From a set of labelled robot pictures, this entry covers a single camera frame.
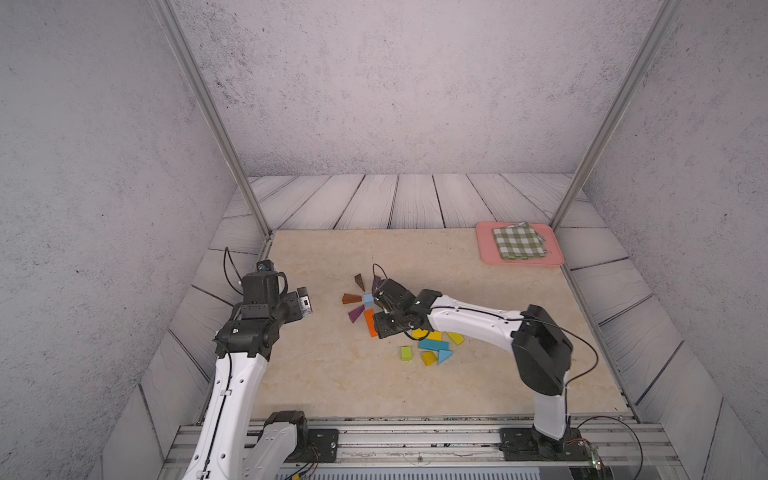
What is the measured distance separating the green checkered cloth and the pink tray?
0.04ft

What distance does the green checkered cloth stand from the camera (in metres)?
1.14

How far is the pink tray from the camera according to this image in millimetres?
1133
